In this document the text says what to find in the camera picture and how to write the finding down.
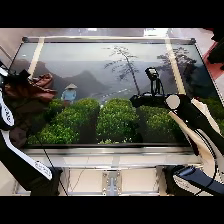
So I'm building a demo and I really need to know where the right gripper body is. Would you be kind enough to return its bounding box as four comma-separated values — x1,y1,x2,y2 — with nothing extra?
128,92,168,109

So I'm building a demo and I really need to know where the black garment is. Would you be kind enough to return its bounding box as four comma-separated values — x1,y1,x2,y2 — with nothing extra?
9,98,66,150

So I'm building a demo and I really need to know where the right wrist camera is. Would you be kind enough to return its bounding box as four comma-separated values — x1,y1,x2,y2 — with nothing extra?
144,66,165,96

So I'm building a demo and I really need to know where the black cable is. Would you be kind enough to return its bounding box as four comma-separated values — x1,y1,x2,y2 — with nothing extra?
33,133,70,197

